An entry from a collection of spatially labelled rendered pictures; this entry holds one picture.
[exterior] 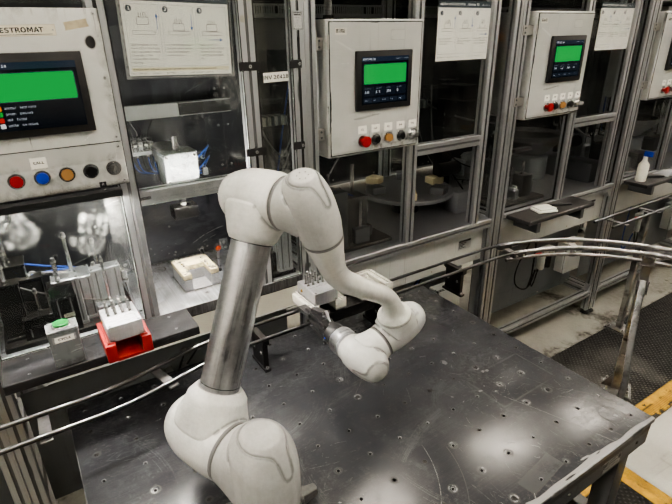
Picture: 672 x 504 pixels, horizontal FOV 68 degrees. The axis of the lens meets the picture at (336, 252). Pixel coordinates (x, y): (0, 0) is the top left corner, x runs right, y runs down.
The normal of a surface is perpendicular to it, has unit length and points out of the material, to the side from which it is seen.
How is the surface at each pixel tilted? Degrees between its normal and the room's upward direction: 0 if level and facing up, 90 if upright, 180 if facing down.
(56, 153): 90
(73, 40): 90
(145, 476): 0
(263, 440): 5
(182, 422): 62
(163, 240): 90
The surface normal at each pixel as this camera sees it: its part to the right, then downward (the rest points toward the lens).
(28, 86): 0.54, 0.33
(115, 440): -0.01, -0.91
